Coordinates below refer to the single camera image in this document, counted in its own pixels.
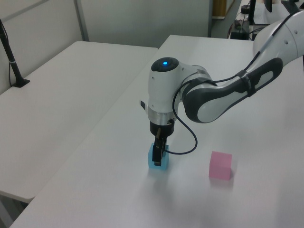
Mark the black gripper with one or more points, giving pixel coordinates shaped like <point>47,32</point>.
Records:
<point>161,129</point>

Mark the pink cube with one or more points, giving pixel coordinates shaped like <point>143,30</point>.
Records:
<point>219,166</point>

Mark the white rounded-corner table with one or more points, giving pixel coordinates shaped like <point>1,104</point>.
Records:
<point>59,107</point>

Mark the white zip tie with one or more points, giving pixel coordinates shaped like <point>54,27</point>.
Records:
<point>12,62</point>

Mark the brown wooden panel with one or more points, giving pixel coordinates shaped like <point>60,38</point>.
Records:
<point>222,8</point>

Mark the grey corner partition post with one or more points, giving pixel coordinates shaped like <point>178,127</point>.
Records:
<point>82,21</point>

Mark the black curved object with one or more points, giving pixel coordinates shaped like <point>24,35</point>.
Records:
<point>268,6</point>

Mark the blue cube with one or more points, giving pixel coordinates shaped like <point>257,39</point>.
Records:
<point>165,164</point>

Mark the black camera stand pole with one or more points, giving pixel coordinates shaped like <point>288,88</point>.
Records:
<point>21,82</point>

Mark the black monitor stand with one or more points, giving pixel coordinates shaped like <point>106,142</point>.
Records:
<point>252,12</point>

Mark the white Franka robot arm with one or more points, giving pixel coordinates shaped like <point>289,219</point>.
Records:
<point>161,90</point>

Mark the black box on desk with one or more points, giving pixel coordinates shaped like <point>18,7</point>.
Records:
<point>240,35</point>

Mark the grey narrow wall post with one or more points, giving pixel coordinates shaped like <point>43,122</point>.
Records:
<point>211,19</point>

